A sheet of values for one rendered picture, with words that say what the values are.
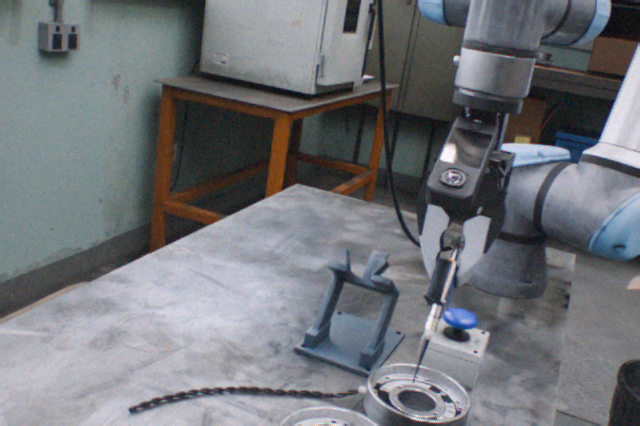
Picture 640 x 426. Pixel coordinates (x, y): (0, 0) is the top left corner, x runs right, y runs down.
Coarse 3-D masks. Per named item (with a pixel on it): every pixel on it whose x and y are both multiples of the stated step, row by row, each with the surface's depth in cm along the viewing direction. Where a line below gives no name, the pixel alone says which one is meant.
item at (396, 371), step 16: (384, 368) 73; (400, 368) 74; (416, 368) 74; (368, 384) 69; (432, 384) 73; (448, 384) 73; (368, 400) 68; (400, 400) 72; (416, 400) 72; (432, 400) 71; (464, 400) 70; (368, 416) 68; (384, 416) 66; (400, 416) 65; (416, 416) 67; (432, 416) 67; (464, 416) 67
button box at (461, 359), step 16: (448, 336) 81; (464, 336) 81; (480, 336) 82; (432, 352) 80; (448, 352) 79; (464, 352) 78; (480, 352) 78; (432, 368) 80; (448, 368) 79; (464, 368) 78; (464, 384) 79
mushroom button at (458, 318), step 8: (448, 312) 81; (456, 312) 81; (464, 312) 81; (448, 320) 80; (456, 320) 79; (464, 320) 79; (472, 320) 80; (456, 328) 81; (464, 328) 79; (472, 328) 80
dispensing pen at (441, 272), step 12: (456, 240) 76; (456, 252) 76; (444, 264) 74; (432, 276) 74; (444, 276) 74; (432, 288) 74; (432, 300) 74; (432, 312) 74; (432, 324) 74; (432, 336) 74; (420, 360) 73
